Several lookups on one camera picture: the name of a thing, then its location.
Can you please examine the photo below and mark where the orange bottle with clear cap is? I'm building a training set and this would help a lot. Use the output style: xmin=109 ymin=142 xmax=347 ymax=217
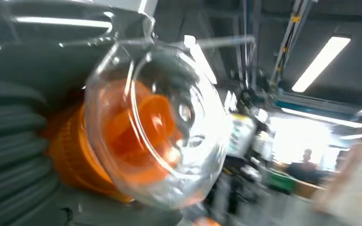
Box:
xmin=45 ymin=39 xmax=231 ymax=210

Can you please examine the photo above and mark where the long ceiling light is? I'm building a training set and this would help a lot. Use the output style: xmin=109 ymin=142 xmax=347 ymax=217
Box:
xmin=291 ymin=36 xmax=352 ymax=93
xmin=280 ymin=107 xmax=362 ymax=129

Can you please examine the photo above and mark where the person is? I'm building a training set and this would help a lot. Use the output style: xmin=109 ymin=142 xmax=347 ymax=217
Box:
xmin=285 ymin=148 xmax=323 ymax=185
xmin=312 ymin=106 xmax=362 ymax=226

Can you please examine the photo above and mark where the overhead gantry rail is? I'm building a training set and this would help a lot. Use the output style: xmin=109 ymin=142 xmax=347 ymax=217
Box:
xmin=269 ymin=0 xmax=314 ymax=92

